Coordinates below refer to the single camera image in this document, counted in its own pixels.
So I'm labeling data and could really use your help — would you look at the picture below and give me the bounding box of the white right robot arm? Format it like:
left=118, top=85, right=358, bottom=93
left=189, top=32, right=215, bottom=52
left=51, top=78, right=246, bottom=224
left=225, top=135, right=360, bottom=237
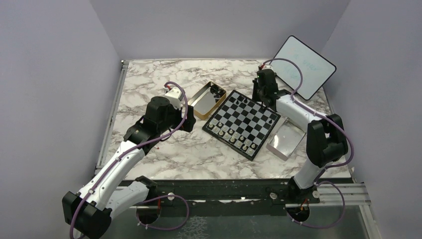
left=252, top=69, right=349, bottom=203

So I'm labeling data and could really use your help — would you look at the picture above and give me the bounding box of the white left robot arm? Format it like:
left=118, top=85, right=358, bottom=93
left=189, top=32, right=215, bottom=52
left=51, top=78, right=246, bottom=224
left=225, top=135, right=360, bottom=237
left=62, top=94, right=196, bottom=239

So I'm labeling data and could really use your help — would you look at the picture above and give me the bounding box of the pile of black chess pieces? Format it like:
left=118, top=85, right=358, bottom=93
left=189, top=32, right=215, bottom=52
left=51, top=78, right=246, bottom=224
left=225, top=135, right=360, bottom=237
left=210, top=85, right=225, bottom=98

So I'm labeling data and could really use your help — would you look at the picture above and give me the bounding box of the yellow metal tin box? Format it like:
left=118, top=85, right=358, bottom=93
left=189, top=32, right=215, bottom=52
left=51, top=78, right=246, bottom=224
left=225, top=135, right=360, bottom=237
left=188, top=81, right=227, bottom=120

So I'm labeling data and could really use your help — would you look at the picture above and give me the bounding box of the black and white chessboard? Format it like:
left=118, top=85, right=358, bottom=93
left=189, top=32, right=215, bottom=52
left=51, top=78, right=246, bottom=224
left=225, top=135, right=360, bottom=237
left=202, top=90, right=281, bottom=161

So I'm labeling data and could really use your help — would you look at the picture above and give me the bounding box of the small whiteboard on stand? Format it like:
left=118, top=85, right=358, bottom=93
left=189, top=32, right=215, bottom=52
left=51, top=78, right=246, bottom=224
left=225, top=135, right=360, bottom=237
left=268, top=35, right=337, bottom=100

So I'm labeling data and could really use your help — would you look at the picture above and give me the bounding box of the silver metal tin lid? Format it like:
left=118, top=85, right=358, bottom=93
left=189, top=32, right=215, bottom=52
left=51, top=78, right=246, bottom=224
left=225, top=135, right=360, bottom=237
left=266, top=119, right=306, bottom=161

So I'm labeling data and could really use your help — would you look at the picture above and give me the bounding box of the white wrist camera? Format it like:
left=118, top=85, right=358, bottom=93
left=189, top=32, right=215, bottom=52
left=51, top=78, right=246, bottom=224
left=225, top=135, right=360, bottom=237
left=261, top=65, right=273, bottom=71
left=164, top=87, right=184, bottom=110

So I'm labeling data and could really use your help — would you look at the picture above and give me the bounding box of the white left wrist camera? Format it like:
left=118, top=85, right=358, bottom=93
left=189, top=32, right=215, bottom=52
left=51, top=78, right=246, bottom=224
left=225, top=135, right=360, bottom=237
left=164, top=87, right=184, bottom=110

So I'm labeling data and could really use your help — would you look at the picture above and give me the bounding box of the aluminium frame rail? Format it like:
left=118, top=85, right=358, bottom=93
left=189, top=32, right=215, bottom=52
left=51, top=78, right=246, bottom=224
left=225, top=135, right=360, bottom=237
left=94, top=60, right=130, bottom=176

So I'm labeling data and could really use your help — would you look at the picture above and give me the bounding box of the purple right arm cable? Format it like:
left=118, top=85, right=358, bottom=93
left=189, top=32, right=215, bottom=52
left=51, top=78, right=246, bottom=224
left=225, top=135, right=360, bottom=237
left=262, top=58, right=355, bottom=230

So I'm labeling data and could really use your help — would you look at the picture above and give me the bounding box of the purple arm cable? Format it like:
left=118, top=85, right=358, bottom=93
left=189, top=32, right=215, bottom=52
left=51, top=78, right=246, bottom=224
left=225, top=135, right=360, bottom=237
left=262, top=58, right=355, bottom=230
left=68, top=81, right=190, bottom=239

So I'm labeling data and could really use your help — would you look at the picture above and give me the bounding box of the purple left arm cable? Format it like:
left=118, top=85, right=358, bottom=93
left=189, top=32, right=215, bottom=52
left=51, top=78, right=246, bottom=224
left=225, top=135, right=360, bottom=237
left=68, top=81, right=190, bottom=239

